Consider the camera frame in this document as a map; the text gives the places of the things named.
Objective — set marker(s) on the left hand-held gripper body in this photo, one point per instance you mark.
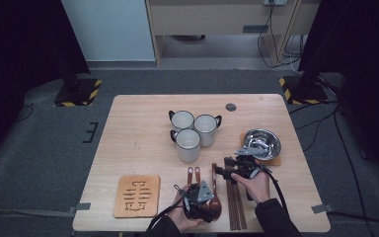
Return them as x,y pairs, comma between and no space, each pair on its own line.
205,194

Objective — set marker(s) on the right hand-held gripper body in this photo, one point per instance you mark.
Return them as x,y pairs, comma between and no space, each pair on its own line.
246,166

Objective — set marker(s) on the carved wooden coaster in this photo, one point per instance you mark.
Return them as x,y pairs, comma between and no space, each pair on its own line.
144,184
274,162

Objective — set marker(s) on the steel bowl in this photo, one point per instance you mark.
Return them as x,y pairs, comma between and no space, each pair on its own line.
263,141

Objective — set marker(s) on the white enamel mug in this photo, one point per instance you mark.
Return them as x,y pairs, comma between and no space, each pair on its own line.
181,120
205,126
188,144

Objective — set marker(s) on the person's left hand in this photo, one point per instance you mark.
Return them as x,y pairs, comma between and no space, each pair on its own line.
177,217

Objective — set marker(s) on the person's right hand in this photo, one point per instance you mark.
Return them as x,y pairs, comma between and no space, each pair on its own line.
258,187

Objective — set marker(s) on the grey round table grommet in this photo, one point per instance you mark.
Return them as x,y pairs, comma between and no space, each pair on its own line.
231,107

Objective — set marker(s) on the grey tape strip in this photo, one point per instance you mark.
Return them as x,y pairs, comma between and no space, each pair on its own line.
322,208
83,206

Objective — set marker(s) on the black striped stand base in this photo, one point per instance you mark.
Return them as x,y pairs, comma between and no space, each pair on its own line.
312,98
85,90

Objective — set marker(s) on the light wooden desk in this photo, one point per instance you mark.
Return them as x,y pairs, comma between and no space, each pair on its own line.
210,19

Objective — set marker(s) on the black curtain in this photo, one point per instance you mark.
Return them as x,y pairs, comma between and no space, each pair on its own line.
358,49
13,49

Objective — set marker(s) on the white power strip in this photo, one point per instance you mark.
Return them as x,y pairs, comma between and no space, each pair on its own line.
276,2

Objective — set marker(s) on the white cabinet panel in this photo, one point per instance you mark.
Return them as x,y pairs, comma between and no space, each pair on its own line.
112,29

